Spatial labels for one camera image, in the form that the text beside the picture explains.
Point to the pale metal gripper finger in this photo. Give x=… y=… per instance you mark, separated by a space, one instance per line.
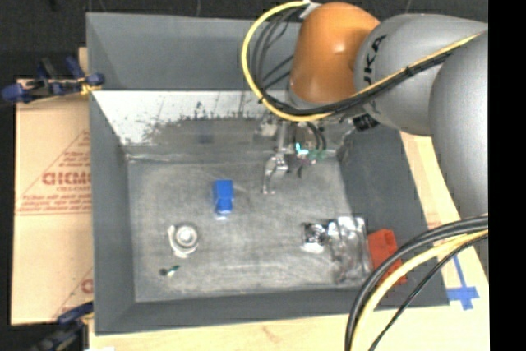
x=282 y=169
x=268 y=176

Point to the blue box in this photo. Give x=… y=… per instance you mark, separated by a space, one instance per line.
x=223 y=195

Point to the grey metal bin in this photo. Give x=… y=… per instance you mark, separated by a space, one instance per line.
x=263 y=259

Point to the clear plastic bottle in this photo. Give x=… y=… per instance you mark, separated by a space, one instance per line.
x=345 y=246

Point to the clear round glass thing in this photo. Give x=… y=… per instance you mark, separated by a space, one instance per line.
x=185 y=237

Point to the red-brown flat block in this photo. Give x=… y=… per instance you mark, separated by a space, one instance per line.
x=382 y=244

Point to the small green and black thing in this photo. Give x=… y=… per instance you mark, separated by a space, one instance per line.
x=169 y=270

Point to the brown cardboard board red print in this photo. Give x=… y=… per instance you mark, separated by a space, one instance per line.
x=49 y=226

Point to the black cylinder on white bracket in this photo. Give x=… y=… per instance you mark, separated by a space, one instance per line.
x=365 y=122

